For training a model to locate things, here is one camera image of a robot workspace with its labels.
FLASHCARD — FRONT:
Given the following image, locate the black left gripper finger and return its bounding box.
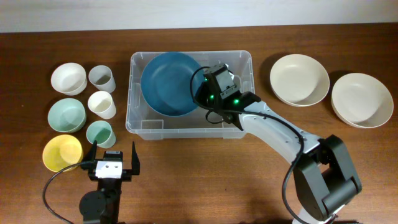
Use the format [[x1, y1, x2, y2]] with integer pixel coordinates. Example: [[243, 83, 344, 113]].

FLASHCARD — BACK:
[[83, 140, 97, 162], [131, 141, 140, 175]]

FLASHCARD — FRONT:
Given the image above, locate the large cream bowl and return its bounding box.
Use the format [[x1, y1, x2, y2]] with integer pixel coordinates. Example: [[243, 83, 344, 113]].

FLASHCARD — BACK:
[[331, 73, 394, 129], [269, 54, 330, 107]]

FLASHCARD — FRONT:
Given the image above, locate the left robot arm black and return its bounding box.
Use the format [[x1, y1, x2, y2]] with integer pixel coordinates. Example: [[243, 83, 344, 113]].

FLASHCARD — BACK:
[[79, 142, 140, 223]]

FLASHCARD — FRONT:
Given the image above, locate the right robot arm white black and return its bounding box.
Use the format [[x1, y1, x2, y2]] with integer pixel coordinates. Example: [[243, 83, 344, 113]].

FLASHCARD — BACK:
[[190, 81, 362, 223]]

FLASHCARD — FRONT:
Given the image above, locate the clear plastic storage container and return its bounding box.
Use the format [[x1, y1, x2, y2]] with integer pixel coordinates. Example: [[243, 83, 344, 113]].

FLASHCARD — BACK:
[[126, 50, 255, 140]]

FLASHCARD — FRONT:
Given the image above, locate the mint green plastic cup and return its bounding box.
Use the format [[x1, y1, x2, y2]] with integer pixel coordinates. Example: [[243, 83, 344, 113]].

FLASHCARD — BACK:
[[86, 121, 116, 149]]

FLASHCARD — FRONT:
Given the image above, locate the yellow small bowl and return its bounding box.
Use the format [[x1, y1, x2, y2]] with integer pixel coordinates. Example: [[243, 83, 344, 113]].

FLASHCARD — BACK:
[[42, 134, 84, 172]]

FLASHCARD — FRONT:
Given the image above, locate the mint green small bowl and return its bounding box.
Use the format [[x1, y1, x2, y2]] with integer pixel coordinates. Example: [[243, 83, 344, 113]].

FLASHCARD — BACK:
[[47, 98, 86, 133]]

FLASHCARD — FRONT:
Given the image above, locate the cream plastic cup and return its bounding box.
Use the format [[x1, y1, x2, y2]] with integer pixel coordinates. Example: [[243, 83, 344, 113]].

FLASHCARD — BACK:
[[88, 91, 116, 119]]

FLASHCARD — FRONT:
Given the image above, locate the grey plastic cup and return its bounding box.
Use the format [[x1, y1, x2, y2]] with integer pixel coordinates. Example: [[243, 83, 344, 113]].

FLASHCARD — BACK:
[[88, 65, 116, 93]]

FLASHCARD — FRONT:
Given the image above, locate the white small bowl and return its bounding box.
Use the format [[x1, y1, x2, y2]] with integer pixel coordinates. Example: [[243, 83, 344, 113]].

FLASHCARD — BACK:
[[50, 62, 88, 96]]

